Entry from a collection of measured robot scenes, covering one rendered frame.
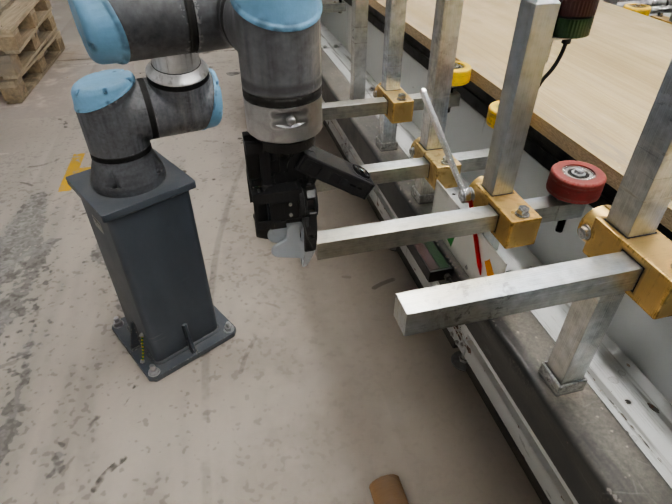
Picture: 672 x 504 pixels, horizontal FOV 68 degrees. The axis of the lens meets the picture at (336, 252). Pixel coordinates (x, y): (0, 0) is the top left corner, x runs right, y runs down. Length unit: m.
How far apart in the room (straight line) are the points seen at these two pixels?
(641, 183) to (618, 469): 0.35
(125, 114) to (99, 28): 0.71
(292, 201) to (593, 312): 0.39
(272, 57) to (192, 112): 0.81
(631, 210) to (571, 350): 0.22
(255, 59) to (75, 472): 1.29
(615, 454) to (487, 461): 0.80
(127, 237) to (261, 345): 0.59
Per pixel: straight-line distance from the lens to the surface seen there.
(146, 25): 0.63
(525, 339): 0.84
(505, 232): 0.79
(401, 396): 1.59
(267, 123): 0.57
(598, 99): 1.18
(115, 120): 1.32
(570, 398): 0.79
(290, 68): 0.55
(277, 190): 0.62
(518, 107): 0.76
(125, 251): 1.42
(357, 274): 1.96
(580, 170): 0.85
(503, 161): 0.79
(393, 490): 1.35
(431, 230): 0.75
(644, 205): 0.59
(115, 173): 1.38
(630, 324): 0.98
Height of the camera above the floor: 1.29
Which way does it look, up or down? 39 degrees down
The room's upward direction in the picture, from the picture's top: straight up
